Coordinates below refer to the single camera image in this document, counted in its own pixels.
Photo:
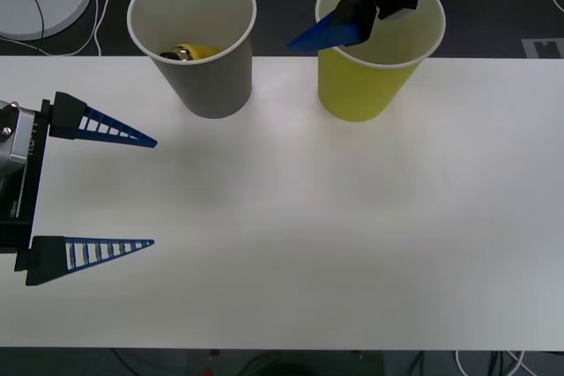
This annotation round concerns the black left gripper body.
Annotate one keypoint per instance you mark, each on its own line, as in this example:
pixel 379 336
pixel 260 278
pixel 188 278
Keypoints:
pixel 24 200

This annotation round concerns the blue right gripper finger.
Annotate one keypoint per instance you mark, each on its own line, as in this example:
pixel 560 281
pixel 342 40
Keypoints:
pixel 335 32

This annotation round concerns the yellow-green plastic bin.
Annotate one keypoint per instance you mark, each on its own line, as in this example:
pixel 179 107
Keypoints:
pixel 352 90

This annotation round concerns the yellow bottle with black cap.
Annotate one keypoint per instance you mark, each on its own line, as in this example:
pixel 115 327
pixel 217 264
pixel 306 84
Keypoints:
pixel 198 51

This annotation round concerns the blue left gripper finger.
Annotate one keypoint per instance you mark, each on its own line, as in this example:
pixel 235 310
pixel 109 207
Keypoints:
pixel 66 116
pixel 48 259

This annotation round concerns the grey plastic bin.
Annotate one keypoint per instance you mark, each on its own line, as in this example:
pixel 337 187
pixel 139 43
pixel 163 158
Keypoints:
pixel 211 85

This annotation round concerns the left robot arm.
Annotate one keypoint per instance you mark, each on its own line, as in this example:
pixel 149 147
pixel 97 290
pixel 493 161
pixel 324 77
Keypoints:
pixel 15 147

